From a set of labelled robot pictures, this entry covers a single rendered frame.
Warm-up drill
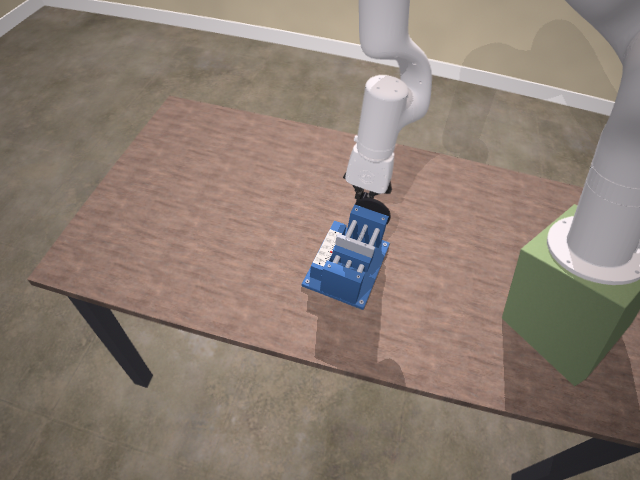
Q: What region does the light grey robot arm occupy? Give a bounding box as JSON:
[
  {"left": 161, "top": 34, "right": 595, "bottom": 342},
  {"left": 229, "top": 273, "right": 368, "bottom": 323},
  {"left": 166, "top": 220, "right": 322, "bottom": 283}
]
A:
[{"left": 354, "top": 0, "right": 640, "bottom": 285}]

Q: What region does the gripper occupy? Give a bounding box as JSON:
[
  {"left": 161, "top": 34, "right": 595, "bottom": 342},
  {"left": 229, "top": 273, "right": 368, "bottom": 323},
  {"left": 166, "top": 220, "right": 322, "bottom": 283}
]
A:
[{"left": 343, "top": 144, "right": 394, "bottom": 202}]

